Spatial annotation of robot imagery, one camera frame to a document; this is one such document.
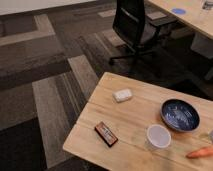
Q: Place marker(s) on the blue round disc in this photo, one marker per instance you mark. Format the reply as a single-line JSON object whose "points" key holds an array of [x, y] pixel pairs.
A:
{"points": [[178, 11]]}

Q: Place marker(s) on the red brown snack packet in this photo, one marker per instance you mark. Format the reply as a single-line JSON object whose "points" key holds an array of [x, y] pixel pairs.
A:
{"points": [[106, 134]]}

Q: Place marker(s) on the white sponge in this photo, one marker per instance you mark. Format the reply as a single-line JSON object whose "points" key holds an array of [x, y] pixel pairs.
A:
{"points": [[122, 95]]}

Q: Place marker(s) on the small item on desk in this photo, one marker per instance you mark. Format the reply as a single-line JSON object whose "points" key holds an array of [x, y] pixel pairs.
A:
{"points": [[208, 4]]}

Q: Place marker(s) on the black office chair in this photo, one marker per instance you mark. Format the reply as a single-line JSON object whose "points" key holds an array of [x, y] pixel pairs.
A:
{"points": [[140, 33]]}

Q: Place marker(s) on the dark blue patterned bowl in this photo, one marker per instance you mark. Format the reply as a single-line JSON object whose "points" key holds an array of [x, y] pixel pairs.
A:
{"points": [[179, 115]]}

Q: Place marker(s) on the orange pepper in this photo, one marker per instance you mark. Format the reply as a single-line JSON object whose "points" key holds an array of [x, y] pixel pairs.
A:
{"points": [[203, 152]]}

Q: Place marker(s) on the wooden desk in background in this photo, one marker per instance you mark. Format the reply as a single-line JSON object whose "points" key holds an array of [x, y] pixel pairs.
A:
{"points": [[196, 17]]}

